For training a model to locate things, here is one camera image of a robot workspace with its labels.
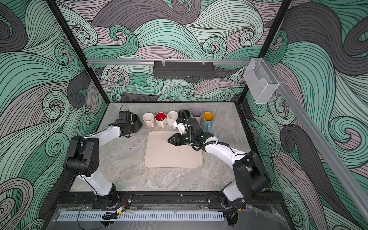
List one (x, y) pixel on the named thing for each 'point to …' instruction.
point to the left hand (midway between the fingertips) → (135, 125)
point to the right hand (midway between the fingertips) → (170, 141)
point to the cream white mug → (160, 119)
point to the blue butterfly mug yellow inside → (208, 119)
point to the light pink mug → (148, 120)
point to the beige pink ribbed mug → (196, 113)
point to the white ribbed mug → (172, 117)
